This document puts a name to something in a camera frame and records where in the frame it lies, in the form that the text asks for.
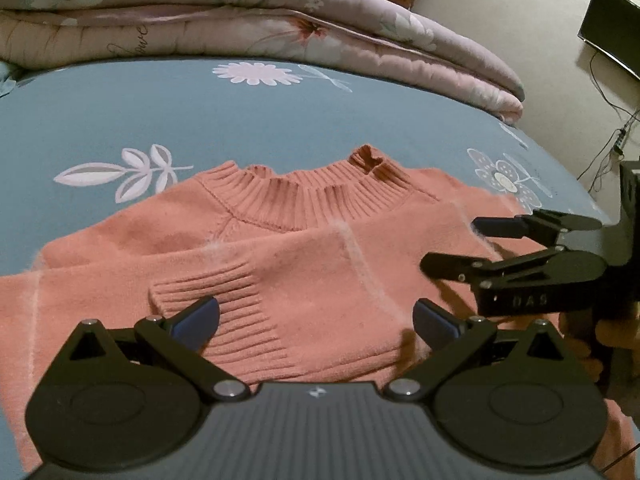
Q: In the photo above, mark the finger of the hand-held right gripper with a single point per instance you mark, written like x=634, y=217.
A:
x=450, y=265
x=500, y=225

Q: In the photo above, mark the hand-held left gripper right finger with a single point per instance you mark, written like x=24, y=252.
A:
x=432, y=325

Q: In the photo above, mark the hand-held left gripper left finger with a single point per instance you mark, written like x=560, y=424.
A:
x=197, y=322

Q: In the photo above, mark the pink striped knit sweater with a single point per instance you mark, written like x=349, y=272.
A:
x=310, y=270

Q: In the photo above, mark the person's right hand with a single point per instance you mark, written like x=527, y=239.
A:
x=617, y=335

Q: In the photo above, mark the folded pink floral quilt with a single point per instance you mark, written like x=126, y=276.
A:
x=250, y=15

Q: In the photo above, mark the black wall television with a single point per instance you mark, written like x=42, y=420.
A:
x=612, y=25

